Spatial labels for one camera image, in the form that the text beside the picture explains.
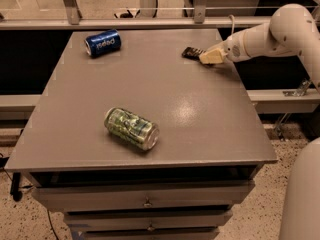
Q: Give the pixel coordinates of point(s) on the grey metal railing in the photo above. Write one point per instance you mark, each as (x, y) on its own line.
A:
(139, 14)

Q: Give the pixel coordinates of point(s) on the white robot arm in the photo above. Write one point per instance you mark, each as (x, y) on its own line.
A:
(291, 31)

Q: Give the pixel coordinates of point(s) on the top grey drawer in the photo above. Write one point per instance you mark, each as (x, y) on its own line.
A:
(143, 196)

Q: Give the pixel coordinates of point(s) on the blue pepsi can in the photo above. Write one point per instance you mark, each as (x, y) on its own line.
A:
(102, 43)

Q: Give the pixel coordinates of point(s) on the dark rxbar chocolate bar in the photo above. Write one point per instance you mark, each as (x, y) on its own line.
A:
(192, 53)

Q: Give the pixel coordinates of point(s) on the grey drawer cabinet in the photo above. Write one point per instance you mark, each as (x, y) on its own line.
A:
(209, 129)

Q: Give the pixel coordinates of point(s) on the green soda can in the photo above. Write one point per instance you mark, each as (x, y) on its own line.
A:
(132, 128)

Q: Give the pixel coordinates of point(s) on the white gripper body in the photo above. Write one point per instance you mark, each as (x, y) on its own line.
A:
(232, 51)

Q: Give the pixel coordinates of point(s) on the grey drawer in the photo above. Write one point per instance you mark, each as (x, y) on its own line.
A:
(145, 220)
(143, 196)

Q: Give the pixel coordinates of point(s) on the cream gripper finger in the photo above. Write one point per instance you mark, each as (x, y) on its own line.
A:
(215, 56)
(219, 45)

